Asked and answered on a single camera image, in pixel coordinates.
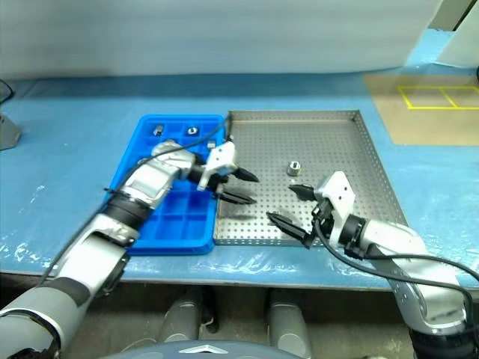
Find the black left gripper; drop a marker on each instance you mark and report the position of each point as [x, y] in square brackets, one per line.
[221, 181]

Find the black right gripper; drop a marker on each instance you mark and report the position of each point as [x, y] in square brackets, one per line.
[324, 220]

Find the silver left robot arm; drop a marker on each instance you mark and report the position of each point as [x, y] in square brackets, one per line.
[149, 183]

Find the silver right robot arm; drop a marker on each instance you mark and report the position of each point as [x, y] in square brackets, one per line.
[396, 239]

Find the perforated steel tray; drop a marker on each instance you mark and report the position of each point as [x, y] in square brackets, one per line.
[318, 142]

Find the blue compartment tray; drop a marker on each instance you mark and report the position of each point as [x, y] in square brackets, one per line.
[176, 228]

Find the silver metal nut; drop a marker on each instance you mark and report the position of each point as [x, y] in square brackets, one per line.
[294, 169]

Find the metal roller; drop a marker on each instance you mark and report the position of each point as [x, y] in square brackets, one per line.
[192, 131]
[158, 130]
[211, 143]

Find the grey rounded robot leg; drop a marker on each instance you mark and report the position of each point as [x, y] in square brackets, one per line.
[181, 318]
[288, 321]

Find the brown cardboard sheet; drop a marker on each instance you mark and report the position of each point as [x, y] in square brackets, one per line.
[423, 123]

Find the white backdrop sheet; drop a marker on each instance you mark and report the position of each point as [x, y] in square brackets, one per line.
[206, 33]

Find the dark grey robot torso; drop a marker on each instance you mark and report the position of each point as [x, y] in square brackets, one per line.
[198, 350]

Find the white foam panel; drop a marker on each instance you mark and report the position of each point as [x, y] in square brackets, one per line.
[462, 37]

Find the grey metal stand base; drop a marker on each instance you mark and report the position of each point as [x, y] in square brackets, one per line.
[7, 132]

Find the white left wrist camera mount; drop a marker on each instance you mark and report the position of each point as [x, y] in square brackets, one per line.
[222, 155]

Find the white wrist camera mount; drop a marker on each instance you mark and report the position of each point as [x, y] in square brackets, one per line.
[222, 155]
[338, 194]

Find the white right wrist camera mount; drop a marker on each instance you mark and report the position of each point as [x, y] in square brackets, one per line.
[338, 194]

